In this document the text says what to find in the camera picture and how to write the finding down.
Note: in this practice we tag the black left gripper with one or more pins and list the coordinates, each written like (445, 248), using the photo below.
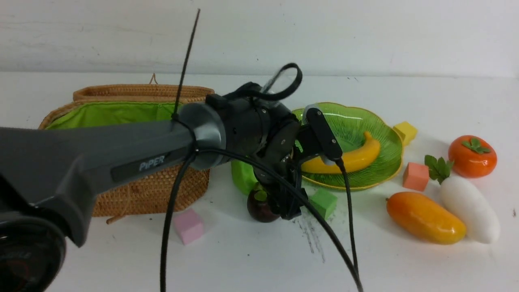
(275, 170)

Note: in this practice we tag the dark purple toy mangosteen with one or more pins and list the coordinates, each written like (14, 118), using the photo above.
(258, 206)

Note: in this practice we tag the green toy cucumber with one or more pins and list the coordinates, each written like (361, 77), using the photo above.
(243, 176)

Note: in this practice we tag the yellow toy banana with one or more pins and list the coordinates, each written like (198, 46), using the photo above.
(353, 161)

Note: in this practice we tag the orange yellow toy mango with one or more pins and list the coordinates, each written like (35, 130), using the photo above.
(425, 219)

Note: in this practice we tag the orange toy persimmon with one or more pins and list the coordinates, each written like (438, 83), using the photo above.
(472, 157)

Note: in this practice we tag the white toy radish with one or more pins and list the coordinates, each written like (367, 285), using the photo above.
(465, 201)

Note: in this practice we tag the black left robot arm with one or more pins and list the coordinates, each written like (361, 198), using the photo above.
(50, 179)

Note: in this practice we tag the green foam cube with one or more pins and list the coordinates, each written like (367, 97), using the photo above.
(324, 202)

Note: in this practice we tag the green glass leaf plate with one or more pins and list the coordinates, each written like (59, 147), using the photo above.
(348, 125)

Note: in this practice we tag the pink foam cube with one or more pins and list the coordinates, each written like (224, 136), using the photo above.
(189, 226)

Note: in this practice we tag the salmon foam cube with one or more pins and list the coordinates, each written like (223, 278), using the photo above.
(415, 177)

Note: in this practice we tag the woven rattan basket green lining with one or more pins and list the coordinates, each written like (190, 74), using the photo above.
(149, 195)

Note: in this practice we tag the yellow foam cube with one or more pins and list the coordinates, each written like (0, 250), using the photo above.
(406, 131)

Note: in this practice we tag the woven rattan basket lid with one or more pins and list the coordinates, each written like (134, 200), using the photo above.
(150, 92)

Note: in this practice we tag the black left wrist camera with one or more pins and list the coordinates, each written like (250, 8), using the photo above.
(329, 149)

